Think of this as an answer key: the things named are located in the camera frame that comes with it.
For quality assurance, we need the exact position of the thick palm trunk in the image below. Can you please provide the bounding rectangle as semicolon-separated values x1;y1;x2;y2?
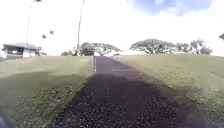
75;0;86;57

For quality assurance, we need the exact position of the broad flat-crowned tree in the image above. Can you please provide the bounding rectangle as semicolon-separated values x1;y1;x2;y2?
91;42;123;57

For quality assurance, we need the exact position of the dark asphalt path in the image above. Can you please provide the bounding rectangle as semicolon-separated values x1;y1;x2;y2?
49;55;214;128

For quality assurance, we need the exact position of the thin tall palm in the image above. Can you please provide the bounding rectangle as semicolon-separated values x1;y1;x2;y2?
25;0;43;45

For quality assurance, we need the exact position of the low building with dark roof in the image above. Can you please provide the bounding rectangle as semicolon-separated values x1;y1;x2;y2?
1;42;44;58

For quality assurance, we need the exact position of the cluster of trees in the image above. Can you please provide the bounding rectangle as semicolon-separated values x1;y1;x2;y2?
176;38;214;56

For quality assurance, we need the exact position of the large wide umbrella tree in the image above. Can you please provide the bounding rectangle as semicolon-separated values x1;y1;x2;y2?
129;38;178;55

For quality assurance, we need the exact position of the grass slope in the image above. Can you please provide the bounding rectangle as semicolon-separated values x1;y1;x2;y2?
0;55;96;128
111;53;224;128

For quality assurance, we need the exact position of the dark dense tree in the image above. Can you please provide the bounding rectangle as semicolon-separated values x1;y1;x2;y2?
79;42;96;57

